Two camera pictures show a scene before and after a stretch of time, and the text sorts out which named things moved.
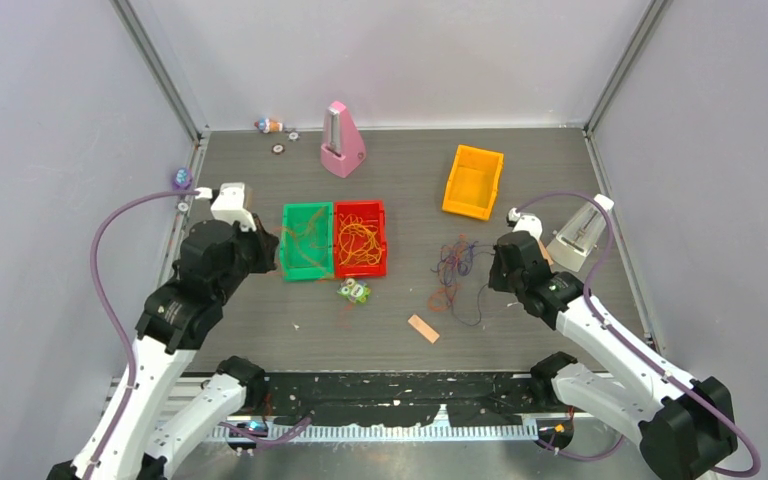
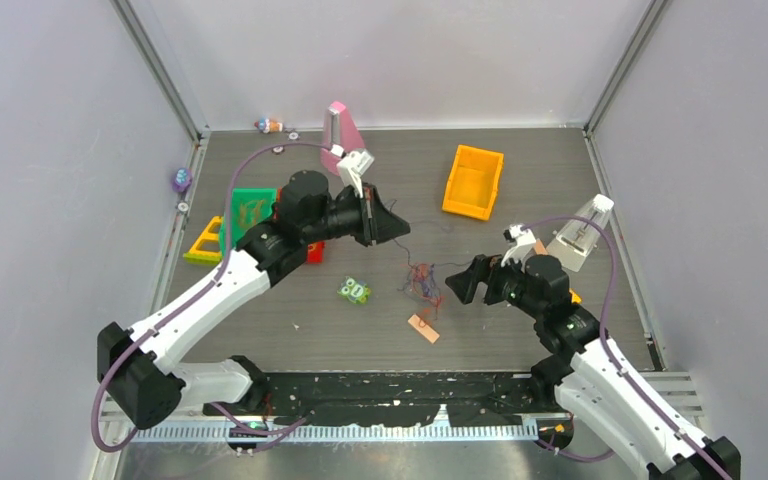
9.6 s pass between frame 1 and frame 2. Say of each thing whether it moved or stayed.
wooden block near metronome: stayed
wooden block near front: stayed
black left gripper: moved
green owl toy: stayed
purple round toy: stayed
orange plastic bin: stayed
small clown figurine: stayed
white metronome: stayed
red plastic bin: moved
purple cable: moved
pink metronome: stayed
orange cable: moved
